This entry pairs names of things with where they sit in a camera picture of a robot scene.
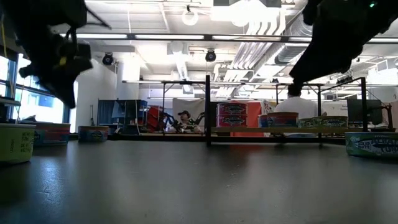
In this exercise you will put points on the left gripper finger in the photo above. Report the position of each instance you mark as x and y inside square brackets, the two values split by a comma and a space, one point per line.
[63, 90]

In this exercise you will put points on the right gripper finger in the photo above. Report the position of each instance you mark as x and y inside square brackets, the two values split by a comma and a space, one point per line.
[320, 62]

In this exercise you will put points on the blue label seafood can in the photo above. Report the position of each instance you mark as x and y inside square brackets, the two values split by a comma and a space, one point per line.
[56, 135]
[93, 133]
[283, 119]
[262, 120]

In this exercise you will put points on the red label seafood can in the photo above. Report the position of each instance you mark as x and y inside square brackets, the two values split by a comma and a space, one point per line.
[232, 109]
[232, 121]

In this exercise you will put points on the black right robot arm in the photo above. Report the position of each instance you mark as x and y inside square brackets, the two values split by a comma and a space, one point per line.
[379, 15]

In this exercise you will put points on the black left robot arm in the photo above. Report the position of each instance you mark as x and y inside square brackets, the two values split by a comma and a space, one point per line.
[37, 12]

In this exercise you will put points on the wooden shelf board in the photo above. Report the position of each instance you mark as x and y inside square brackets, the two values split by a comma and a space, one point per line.
[280, 130]

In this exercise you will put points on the yellow gripper tag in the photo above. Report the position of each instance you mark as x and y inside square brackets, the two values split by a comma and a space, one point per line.
[63, 61]

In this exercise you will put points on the large window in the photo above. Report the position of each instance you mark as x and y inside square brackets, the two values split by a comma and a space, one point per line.
[40, 105]

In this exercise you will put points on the person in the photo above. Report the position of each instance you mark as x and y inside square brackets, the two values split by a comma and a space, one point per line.
[186, 121]
[295, 107]

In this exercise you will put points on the blue partition cart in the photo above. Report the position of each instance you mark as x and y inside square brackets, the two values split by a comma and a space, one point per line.
[122, 112]

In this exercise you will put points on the black desktop monitor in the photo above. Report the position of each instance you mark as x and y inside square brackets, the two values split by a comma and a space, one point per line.
[363, 110]

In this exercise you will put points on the patterned colourful cloth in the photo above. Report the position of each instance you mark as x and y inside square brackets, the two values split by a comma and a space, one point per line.
[266, 107]

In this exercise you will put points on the orange hanging cloth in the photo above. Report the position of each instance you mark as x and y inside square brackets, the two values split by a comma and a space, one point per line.
[255, 115]

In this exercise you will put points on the red bulky object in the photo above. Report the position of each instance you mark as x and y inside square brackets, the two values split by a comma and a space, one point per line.
[154, 116]

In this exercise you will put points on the black television screen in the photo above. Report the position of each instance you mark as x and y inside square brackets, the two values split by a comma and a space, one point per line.
[213, 109]

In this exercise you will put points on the white hanging sheet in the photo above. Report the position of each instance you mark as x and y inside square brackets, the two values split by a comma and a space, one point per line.
[192, 105]

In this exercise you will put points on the round white ceiling lamp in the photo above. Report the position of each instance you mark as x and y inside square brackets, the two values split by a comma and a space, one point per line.
[190, 22]

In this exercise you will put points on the black table mat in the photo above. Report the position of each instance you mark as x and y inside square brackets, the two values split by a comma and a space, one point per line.
[199, 186]

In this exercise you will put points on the black round ceiling camera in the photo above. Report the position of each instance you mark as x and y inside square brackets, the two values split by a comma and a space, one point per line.
[210, 56]
[108, 59]

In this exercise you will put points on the black aluminium table frame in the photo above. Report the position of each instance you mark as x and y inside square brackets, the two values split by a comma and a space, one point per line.
[209, 38]

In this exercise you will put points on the black metal shelf frame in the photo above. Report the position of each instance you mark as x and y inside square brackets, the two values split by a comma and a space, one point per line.
[207, 109]

